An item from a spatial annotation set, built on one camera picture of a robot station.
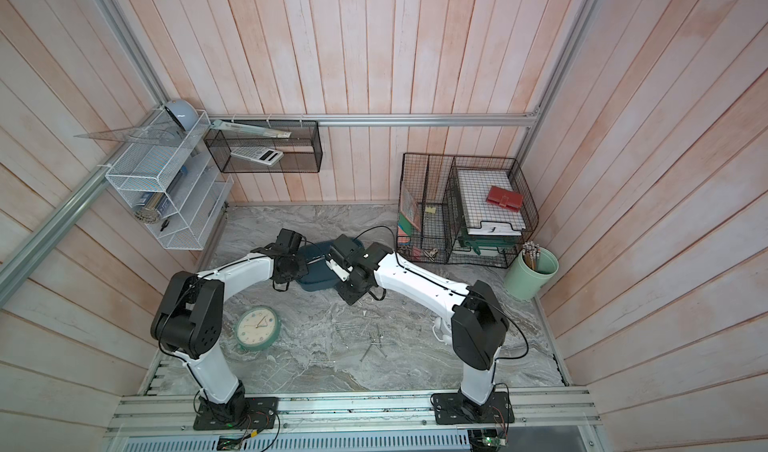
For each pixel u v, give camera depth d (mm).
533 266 857
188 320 484
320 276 932
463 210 1016
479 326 452
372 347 841
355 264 598
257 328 848
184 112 852
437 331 862
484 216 880
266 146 1006
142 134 780
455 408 730
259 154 981
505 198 909
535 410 747
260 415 731
